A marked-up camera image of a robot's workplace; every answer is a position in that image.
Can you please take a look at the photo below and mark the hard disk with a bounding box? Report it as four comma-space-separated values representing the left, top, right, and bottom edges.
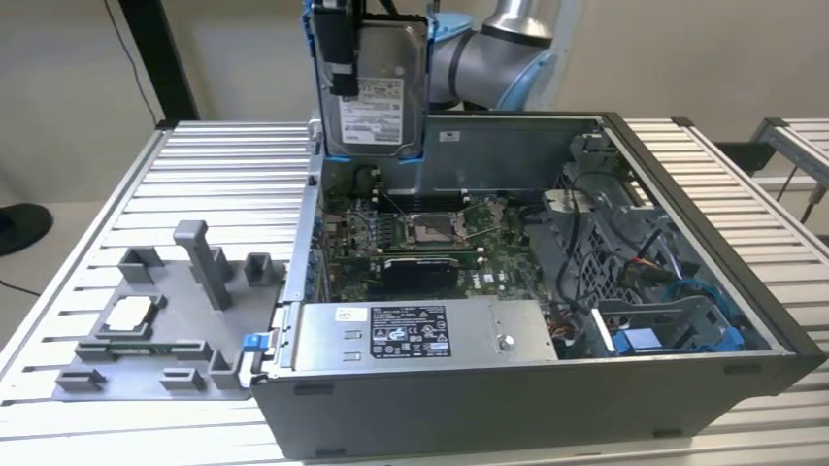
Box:
298, 0, 434, 167

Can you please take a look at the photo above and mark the blue disk carrier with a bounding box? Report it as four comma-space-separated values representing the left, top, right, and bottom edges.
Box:
610, 328, 668, 359

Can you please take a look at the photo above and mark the black bracket box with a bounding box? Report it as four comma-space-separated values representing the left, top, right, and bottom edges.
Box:
714, 141, 776, 172

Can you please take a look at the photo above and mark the grey parts rack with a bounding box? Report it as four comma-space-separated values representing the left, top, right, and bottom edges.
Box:
51, 219, 290, 404

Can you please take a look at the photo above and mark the CPU socket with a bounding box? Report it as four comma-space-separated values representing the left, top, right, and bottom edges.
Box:
401, 211, 469, 248

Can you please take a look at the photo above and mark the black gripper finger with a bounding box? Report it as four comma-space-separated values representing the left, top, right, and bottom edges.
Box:
319, 0, 363, 97

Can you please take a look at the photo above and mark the grey metal disk bay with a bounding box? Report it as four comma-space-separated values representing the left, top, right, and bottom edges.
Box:
522, 159, 748, 361

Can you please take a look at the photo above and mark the silver power supply unit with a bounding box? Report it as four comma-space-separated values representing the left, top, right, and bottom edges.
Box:
293, 299, 561, 374

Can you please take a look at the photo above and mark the black wire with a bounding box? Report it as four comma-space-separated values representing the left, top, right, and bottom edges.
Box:
553, 169, 628, 315

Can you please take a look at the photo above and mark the black round stand base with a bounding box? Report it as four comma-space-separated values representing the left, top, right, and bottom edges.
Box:
0, 203, 56, 257

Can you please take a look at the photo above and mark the open black PC case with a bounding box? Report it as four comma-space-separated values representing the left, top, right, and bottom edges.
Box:
249, 109, 829, 460

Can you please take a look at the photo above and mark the blue wire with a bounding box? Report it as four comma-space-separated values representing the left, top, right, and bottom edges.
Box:
665, 275, 728, 322

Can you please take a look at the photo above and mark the black upright post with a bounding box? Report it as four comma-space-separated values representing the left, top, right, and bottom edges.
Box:
118, 0, 203, 125

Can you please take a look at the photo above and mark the black graphics card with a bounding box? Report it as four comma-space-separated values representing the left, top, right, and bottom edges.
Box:
378, 255, 461, 291

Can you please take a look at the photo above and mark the CPU chip with silver lid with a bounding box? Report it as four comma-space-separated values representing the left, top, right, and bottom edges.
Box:
102, 295, 159, 335

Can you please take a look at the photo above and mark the green RAM stick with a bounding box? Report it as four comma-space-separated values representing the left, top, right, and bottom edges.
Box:
102, 340, 197, 356

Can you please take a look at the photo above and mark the green motherboard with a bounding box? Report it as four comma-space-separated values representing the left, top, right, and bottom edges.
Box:
321, 187, 553, 303

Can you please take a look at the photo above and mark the metal slat side table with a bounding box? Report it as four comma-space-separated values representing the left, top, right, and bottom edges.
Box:
749, 116, 829, 196

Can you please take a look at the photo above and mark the thin black floor cable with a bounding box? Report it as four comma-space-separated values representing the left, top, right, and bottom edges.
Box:
0, 278, 43, 298

